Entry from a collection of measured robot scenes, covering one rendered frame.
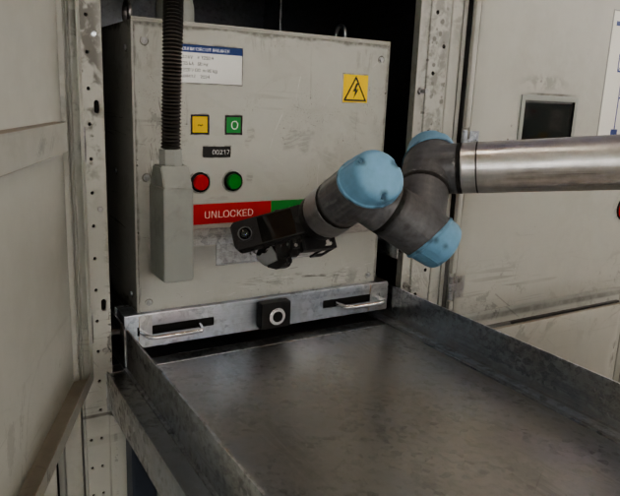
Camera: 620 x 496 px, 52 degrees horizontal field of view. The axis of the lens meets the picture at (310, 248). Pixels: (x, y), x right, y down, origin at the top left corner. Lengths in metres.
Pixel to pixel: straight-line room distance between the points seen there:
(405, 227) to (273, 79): 0.41
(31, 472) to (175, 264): 0.34
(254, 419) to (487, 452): 0.31
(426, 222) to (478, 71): 0.54
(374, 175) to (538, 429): 0.43
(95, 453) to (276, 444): 0.38
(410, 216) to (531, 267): 0.73
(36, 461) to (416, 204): 0.57
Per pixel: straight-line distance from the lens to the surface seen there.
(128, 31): 1.06
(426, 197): 0.89
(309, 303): 1.23
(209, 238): 1.07
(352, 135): 1.23
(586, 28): 1.57
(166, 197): 0.96
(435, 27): 1.29
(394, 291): 1.33
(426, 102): 1.27
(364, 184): 0.80
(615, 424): 1.02
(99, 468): 1.16
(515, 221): 1.46
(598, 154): 0.94
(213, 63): 1.09
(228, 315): 1.15
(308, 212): 0.90
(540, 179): 0.94
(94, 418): 1.11
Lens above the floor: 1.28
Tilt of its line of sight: 13 degrees down
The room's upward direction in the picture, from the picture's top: 2 degrees clockwise
